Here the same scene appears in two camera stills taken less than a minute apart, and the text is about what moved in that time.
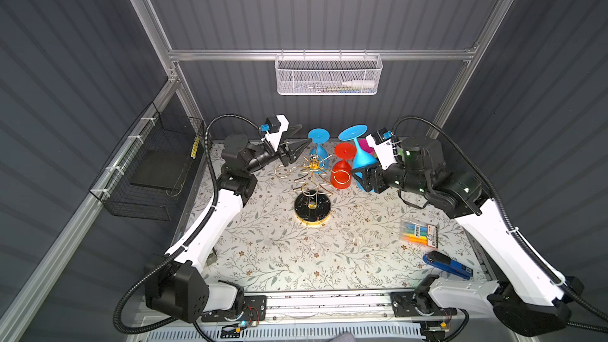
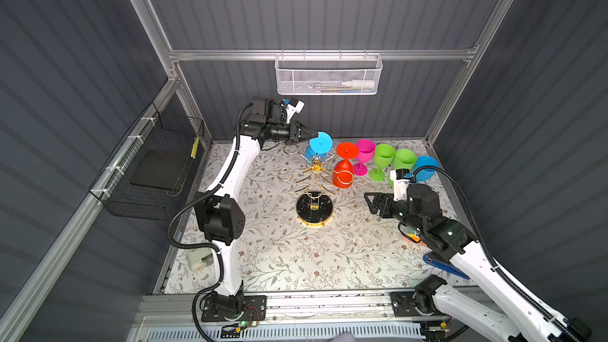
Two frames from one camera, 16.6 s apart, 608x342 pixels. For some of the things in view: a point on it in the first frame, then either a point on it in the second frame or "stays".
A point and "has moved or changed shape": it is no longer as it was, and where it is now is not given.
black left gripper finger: [290, 131] → [307, 133]
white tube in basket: [359, 84] stays
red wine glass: [341, 177] stays
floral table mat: [305, 226] stays
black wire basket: [145, 171] stays
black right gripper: [374, 178] → [389, 204]
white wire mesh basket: [328, 74] stays
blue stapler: [442, 263] stays
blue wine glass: [360, 159] has moved or changed shape
